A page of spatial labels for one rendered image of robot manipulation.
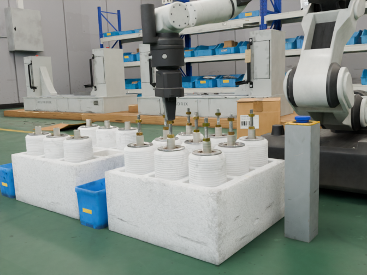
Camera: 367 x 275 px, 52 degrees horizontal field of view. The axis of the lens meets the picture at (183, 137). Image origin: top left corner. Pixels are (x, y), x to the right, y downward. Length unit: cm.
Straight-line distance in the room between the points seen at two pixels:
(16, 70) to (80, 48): 159
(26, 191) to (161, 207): 67
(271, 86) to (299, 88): 192
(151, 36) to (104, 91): 343
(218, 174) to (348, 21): 72
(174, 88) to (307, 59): 53
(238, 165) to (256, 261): 25
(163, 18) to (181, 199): 45
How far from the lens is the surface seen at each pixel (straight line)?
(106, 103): 435
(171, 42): 97
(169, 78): 97
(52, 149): 140
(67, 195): 131
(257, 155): 112
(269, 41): 320
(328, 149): 137
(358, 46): 560
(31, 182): 148
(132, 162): 108
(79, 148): 129
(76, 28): 880
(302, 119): 102
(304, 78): 127
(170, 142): 102
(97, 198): 116
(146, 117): 378
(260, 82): 322
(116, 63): 448
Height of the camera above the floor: 44
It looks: 9 degrees down
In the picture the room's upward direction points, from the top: 2 degrees counter-clockwise
